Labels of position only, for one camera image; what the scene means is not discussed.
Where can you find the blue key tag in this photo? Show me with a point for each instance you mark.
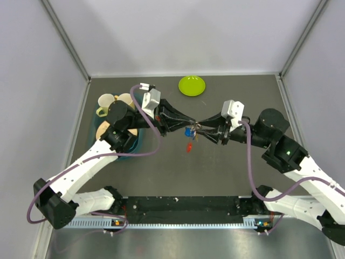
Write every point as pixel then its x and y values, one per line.
pixel 190 132

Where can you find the red-handled metal key holder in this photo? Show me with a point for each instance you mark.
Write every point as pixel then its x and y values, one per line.
pixel 197 126

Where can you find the lime green plate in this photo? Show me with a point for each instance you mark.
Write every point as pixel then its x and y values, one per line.
pixel 192 86

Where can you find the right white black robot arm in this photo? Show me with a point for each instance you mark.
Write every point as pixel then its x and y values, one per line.
pixel 315 197

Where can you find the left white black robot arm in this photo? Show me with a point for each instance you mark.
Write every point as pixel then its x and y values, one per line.
pixel 67 183

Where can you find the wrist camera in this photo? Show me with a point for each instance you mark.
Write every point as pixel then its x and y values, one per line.
pixel 233 110
pixel 151 99

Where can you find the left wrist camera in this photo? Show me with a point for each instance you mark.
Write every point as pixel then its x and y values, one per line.
pixel 151 99

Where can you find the mustard yellow mug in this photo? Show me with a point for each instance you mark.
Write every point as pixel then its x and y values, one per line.
pixel 126 98

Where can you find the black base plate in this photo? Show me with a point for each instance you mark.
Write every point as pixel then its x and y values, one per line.
pixel 233 205

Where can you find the pale green mug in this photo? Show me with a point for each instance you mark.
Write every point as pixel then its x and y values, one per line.
pixel 104 103

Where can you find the aluminium frame rail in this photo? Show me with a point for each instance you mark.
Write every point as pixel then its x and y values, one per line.
pixel 58 211

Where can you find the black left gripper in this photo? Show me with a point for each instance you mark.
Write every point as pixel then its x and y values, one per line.
pixel 166 109

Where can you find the teal plastic basin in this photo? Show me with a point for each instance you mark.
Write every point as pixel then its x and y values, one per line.
pixel 120 117

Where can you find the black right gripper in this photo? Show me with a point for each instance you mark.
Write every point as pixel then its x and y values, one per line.
pixel 215 134

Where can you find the patterned wooden plate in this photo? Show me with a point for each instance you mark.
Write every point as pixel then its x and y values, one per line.
pixel 104 125

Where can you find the grey slotted cable duct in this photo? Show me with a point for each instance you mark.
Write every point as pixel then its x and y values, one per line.
pixel 113 223

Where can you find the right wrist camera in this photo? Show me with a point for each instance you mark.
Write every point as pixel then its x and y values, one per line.
pixel 233 110

